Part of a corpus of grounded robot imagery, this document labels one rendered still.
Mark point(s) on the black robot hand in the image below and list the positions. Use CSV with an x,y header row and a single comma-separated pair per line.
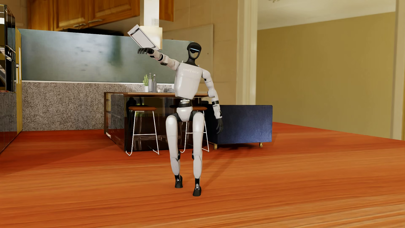
x,y
219,125
145,50

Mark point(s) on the brown seat bar stool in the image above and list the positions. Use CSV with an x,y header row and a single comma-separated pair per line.
x,y
202,133
142,126

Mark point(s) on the white range hood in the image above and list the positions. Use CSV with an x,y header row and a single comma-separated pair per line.
x,y
148,28

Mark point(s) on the dark blue sofa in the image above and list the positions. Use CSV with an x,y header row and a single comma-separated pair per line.
x,y
243,123

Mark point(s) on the small potted green plant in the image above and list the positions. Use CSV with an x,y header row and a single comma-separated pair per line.
x,y
146,82

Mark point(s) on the clear glass bottle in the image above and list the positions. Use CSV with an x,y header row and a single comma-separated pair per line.
x,y
154,84
150,83

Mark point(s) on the white left robot leg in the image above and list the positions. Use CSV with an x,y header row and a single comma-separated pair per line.
x,y
198,152

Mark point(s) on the white robot leg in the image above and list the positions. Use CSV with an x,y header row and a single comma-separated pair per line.
x,y
173,148
198,152

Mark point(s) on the black robot head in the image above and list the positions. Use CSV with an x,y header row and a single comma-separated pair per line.
x,y
193,51

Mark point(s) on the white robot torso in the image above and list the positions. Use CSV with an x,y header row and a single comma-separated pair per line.
x,y
187,80

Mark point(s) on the white right robot leg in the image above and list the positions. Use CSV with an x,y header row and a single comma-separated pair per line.
x,y
173,148

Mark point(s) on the glossy kitchen island counter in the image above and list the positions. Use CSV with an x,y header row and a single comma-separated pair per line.
x,y
139,120

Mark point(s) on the granite kitchen counter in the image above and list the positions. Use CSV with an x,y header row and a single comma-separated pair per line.
x,y
63,106

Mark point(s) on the black built-in oven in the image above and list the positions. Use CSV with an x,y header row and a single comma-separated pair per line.
x,y
7,50

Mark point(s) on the wooden wall cabinets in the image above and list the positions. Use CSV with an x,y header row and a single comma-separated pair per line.
x,y
82,12

